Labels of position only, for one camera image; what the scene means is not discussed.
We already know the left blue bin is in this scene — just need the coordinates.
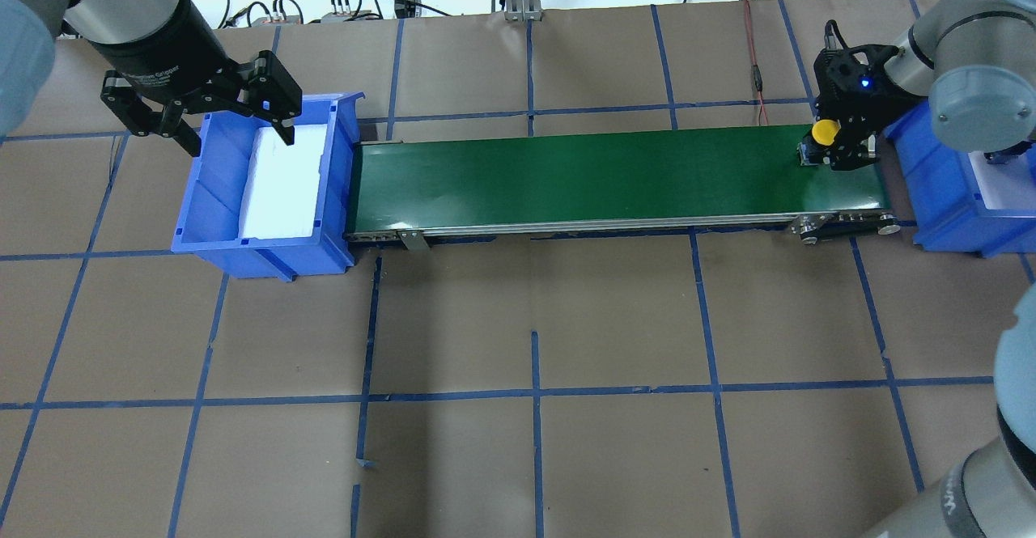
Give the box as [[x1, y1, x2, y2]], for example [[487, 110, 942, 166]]
[[170, 91, 365, 282]]

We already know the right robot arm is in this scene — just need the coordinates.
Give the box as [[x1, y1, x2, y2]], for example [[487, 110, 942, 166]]
[[799, 0, 1035, 537]]

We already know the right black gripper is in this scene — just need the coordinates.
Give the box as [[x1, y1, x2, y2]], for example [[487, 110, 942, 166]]
[[813, 44, 923, 171]]

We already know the red black wire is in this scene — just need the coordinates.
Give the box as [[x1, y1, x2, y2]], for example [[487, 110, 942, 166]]
[[738, 0, 771, 128]]

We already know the white foam pad bin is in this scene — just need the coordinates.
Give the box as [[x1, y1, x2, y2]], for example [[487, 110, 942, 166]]
[[968, 150, 1035, 210], [238, 124, 327, 239]]

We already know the white foam pad right bin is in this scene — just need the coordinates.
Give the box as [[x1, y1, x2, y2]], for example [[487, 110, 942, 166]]
[[968, 150, 1035, 210]]

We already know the yellow push button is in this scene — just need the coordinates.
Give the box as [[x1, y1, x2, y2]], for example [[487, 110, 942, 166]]
[[798, 119, 841, 167]]

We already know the green conveyor belt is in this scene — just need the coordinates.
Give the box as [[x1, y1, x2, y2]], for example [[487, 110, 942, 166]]
[[344, 125, 902, 244]]

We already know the blue bin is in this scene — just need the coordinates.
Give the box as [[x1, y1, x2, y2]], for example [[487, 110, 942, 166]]
[[884, 100, 1035, 258], [170, 91, 365, 282]]

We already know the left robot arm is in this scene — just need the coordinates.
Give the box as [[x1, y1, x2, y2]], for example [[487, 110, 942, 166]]
[[1, 0, 301, 157]]

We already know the right blue bin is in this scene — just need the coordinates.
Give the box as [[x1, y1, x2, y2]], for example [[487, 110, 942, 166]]
[[884, 100, 1035, 258]]

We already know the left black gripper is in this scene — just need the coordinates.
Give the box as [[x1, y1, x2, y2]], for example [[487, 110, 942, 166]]
[[89, 12, 303, 158]]

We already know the white foam pad left bin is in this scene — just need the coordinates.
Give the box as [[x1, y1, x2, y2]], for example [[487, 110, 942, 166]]
[[238, 124, 327, 239]]

